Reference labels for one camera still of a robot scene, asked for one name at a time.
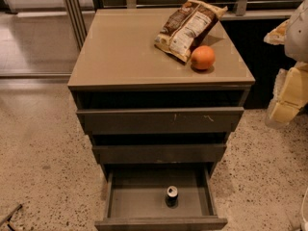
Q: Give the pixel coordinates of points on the orange fruit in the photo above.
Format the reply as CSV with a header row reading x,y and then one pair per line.
x,y
203,57

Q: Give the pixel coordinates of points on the blue pepsi can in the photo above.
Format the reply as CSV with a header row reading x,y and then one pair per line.
x,y
171,198

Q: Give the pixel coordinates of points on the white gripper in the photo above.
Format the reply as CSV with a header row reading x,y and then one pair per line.
x,y
297,36

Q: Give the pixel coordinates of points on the grey middle drawer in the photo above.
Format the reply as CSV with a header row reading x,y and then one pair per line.
x,y
159,154

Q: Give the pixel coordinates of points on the grey top drawer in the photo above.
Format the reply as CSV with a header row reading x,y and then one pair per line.
x,y
160,121

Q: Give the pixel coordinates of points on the grey drawer cabinet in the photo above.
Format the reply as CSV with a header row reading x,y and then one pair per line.
x,y
120,68

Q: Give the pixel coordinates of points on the brown chip bag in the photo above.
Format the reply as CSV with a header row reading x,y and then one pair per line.
x,y
187,27

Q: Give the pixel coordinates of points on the grey open bottom drawer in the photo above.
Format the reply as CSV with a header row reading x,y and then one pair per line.
x,y
136,200

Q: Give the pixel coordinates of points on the dark metal bar on floor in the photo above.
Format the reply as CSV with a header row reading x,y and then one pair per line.
x,y
6,220

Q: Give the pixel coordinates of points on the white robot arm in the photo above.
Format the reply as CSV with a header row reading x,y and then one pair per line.
x,y
296,38

